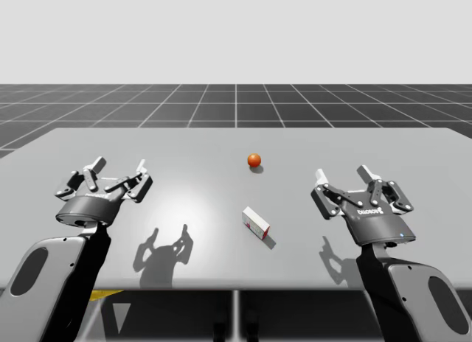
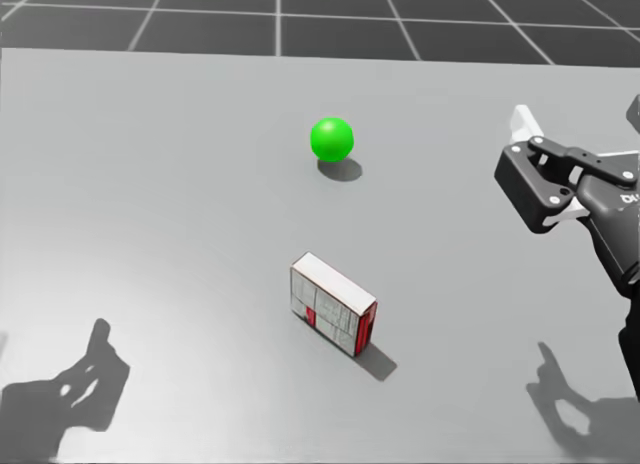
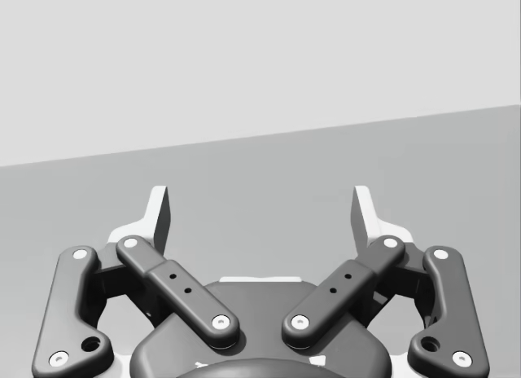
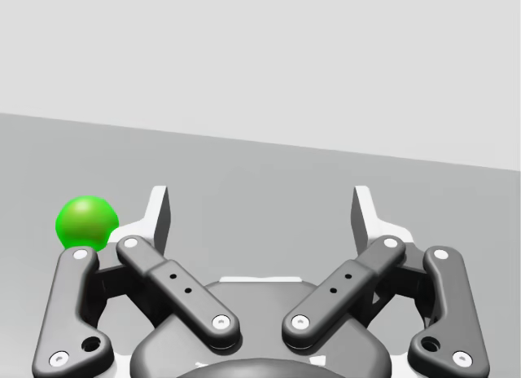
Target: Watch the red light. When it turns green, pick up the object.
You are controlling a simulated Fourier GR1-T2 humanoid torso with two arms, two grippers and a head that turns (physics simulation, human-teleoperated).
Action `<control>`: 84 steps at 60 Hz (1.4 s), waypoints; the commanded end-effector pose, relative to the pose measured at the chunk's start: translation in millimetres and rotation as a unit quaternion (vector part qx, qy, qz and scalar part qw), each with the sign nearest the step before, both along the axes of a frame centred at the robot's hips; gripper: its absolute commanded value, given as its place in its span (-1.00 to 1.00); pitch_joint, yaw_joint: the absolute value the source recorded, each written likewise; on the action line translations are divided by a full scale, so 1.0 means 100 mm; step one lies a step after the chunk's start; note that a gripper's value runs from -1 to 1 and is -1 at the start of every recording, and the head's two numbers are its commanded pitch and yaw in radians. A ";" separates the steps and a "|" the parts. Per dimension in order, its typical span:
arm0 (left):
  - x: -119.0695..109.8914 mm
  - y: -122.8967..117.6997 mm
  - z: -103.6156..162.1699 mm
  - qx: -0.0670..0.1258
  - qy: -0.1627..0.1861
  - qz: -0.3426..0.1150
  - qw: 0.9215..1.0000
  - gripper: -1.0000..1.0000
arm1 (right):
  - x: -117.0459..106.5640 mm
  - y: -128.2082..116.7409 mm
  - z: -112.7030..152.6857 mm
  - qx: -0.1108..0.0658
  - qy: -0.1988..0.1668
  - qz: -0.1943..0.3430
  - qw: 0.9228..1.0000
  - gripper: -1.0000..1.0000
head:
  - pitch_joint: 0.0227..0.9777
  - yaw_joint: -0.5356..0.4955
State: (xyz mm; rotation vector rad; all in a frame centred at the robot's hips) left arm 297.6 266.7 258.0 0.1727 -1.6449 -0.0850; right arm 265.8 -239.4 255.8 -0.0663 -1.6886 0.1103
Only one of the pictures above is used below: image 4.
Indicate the green ball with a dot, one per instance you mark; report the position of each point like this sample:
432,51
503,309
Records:
85,223

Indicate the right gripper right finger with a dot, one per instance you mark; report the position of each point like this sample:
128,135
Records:
338,290

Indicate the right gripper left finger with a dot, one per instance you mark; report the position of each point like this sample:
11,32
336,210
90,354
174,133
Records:
183,290

